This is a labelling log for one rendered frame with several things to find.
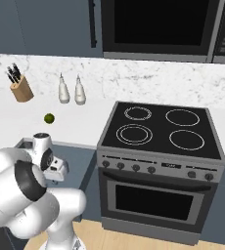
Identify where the open grey drawer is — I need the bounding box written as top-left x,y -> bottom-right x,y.
14,137 -> 34,150

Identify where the wooden knife block with knives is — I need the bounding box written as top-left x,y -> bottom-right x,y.
5,62 -> 35,104

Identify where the oven door with window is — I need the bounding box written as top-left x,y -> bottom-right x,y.
98,168 -> 217,234

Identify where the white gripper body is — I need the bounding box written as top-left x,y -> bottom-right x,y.
42,159 -> 70,183

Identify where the black and silver microwave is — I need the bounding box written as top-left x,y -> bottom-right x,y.
100,0 -> 225,64

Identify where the black oven door handle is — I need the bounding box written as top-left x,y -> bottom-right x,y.
102,170 -> 214,193

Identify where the black and silver stove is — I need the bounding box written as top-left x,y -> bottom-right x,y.
96,100 -> 225,246

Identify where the green lime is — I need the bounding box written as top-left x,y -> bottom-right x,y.
43,112 -> 56,125

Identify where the blue-grey base cabinet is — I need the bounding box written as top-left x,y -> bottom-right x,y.
200,165 -> 225,249
51,144 -> 103,225

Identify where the blue-grey wall cabinet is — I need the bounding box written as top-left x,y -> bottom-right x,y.
0,0 -> 105,59

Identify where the black cabinet handle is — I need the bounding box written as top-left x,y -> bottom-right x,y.
88,0 -> 98,49

